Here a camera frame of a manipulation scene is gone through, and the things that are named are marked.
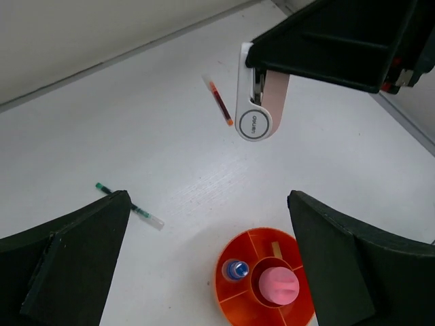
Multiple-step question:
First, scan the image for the dark red orange-tipped pen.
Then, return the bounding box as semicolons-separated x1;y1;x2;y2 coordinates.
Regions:
202;75;234;126

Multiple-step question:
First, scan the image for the yellow eraser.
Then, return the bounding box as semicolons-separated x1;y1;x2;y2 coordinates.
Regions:
271;241;283;259

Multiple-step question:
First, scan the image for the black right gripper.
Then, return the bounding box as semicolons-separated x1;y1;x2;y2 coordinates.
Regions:
245;0;434;95

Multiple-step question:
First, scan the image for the orange round organizer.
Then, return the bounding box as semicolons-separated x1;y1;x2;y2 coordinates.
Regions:
213;228;315;326

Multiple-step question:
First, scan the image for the pink-capped patterned bottle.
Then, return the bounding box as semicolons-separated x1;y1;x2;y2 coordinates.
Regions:
258;267;300;306

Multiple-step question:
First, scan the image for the aluminium rail at table edge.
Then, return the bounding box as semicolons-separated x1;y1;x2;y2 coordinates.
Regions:
370;93;434;156

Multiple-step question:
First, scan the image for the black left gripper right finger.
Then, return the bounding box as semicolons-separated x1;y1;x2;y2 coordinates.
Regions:
288;190;434;325

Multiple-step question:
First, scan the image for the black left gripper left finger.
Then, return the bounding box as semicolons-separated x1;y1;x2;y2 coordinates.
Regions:
1;191;131;325

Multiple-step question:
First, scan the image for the green gel pen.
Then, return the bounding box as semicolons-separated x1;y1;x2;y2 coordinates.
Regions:
95;183;164;231

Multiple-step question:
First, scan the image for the pink white mini stapler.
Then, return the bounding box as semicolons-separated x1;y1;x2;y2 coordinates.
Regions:
235;43;290;142

